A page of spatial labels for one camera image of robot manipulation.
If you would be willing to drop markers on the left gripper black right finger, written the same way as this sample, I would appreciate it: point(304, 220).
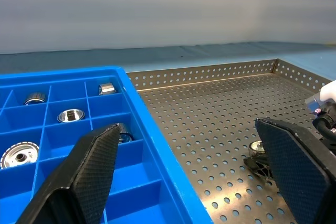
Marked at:
point(296, 171)

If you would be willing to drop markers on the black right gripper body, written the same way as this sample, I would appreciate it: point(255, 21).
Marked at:
point(330, 111)

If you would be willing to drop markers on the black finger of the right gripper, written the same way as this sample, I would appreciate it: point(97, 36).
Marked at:
point(258, 167)

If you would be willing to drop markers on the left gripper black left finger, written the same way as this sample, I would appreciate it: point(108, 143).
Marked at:
point(89, 171)

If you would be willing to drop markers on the blue plastic compartment tray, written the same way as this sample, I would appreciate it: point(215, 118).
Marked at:
point(147, 129)

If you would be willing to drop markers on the metal washer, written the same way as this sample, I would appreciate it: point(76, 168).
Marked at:
point(19, 155)

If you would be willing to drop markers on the perforated metal tray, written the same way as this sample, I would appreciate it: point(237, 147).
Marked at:
point(210, 115)

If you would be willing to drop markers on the metal nut in blue tray right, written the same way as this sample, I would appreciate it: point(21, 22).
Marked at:
point(107, 88)

